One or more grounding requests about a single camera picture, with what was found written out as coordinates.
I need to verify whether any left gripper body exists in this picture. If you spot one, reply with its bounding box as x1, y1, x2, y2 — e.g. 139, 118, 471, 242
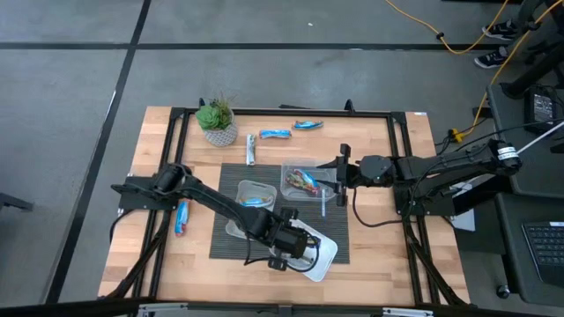
263, 207, 312, 270

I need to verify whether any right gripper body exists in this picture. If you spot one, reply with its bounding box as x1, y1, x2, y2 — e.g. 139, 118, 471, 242
337, 143, 397, 208

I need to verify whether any white bin with curved rim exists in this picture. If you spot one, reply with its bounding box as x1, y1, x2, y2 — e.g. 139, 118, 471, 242
269, 218, 339, 284

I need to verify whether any white bin with handle hole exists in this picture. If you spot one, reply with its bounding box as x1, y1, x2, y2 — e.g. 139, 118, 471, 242
224, 179, 278, 241

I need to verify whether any blue wrapped granola bar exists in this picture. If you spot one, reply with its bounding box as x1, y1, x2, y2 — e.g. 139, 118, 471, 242
293, 119, 324, 131
258, 129, 293, 140
293, 168, 321, 188

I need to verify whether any blue yellow granola bar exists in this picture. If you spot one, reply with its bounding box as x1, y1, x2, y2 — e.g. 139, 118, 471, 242
240, 195, 274, 208

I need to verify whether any silver wrapped granola bar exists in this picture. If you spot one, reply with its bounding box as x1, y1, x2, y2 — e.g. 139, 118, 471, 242
245, 133, 257, 167

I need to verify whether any blue red granola bar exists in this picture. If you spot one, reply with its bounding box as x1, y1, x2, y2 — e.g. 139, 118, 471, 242
174, 200, 190, 238

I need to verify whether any translucent plastic bin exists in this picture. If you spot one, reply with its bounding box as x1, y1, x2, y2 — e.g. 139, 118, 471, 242
279, 158, 341, 203

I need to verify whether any dark woven placemat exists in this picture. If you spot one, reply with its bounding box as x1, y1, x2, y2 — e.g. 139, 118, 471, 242
209, 162, 351, 265

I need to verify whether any potted green succulent plant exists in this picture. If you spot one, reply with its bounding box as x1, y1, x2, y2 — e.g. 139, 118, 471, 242
195, 97, 240, 148

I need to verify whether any black side desk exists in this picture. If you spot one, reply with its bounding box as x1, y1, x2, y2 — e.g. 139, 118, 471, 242
484, 83, 564, 308

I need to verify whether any person's shoe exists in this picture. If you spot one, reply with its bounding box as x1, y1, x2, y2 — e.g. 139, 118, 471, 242
473, 46, 510, 70
481, 19, 519, 41

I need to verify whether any black power adapter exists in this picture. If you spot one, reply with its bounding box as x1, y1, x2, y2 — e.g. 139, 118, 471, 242
523, 86, 560, 136

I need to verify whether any black chair base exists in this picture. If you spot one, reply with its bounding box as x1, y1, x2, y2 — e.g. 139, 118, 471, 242
500, 41, 564, 100

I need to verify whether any laptop keyboard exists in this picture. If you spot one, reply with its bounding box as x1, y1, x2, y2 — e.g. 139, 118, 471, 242
521, 219, 564, 287

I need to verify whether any grey furniture foot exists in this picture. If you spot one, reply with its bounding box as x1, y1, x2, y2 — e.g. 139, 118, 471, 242
0, 192, 34, 212

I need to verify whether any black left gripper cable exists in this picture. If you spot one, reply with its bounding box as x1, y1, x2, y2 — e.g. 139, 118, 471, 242
244, 237, 321, 274

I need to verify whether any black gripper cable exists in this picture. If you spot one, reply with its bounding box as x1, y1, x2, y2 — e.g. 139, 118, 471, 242
244, 237, 321, 274
351, 187, 413, 229

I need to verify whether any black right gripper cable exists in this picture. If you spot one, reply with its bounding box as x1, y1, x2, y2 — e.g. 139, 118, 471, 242
351, 187, 413, 229

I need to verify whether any grey metal bracket bar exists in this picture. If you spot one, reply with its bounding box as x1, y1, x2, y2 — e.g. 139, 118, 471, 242
136, 301, 435, 317

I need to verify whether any black table frame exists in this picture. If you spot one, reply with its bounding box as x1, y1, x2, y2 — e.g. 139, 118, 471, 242
99, 105, 471, 309

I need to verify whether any yellow cable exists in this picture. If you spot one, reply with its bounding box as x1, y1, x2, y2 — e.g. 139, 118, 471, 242
457, 0, 564, 137
385, 0, 512, 56

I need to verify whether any black power cable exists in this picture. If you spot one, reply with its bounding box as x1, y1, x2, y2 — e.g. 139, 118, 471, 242
440, 117, 564, 153

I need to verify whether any white cable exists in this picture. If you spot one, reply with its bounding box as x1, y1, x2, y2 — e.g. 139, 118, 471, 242
516, 130, 564, 155

